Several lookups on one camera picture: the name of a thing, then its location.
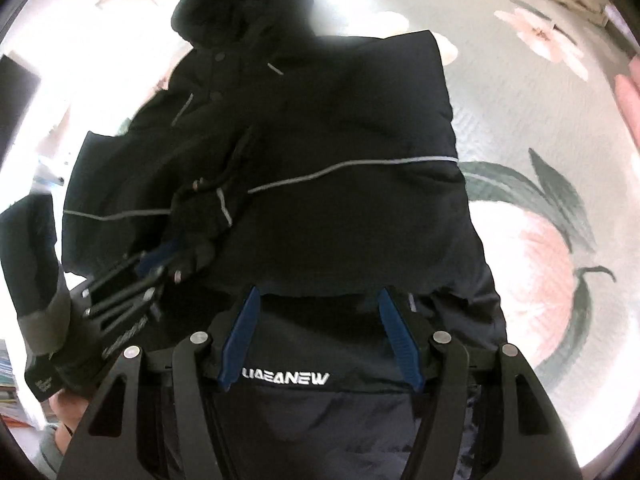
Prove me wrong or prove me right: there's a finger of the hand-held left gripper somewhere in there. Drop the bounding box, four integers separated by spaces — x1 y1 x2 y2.
79 239 182 307
86 269 184 337

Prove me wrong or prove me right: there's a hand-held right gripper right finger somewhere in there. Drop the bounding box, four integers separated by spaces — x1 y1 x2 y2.
376 286 583 480

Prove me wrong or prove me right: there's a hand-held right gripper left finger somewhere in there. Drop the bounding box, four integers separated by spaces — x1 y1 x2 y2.
57 286 262 480

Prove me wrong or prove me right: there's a black hooded jacket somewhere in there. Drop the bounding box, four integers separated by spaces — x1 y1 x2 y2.
0 0 512 480

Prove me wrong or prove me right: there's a person's left forearm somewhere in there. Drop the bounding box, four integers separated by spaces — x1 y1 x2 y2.
37 387 91 468

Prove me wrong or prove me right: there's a stack of colourful books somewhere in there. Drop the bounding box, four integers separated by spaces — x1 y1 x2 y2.
0 337 26 426

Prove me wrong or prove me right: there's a floral green bedspread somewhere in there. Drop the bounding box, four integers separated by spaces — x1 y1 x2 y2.
320 0 640 463

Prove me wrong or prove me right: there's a pink folded blanket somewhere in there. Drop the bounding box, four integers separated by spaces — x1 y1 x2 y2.
612 74 640 137

